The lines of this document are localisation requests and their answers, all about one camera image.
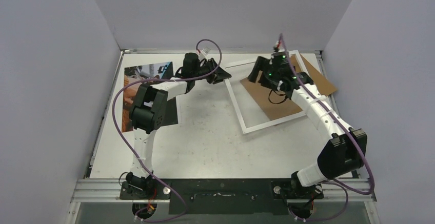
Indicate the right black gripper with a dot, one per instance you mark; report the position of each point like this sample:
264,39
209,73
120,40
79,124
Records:
266,68

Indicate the brown cardboard backing board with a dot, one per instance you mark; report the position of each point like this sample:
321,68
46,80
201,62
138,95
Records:
273,104

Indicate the printed photo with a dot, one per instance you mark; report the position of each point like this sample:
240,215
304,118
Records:
135,73

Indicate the aluminium rail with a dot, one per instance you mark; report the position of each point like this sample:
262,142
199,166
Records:
109,190

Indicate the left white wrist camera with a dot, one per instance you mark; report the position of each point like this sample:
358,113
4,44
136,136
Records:
203,53

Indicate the white wooden picture frame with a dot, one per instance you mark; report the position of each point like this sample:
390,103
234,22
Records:
251,118

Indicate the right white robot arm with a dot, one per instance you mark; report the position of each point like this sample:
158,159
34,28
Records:
343,145

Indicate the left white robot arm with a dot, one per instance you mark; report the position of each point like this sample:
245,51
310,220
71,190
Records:
148,112

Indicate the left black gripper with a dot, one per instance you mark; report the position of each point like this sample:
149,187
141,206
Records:
219,75

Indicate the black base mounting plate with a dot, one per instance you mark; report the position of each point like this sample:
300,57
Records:
224,196

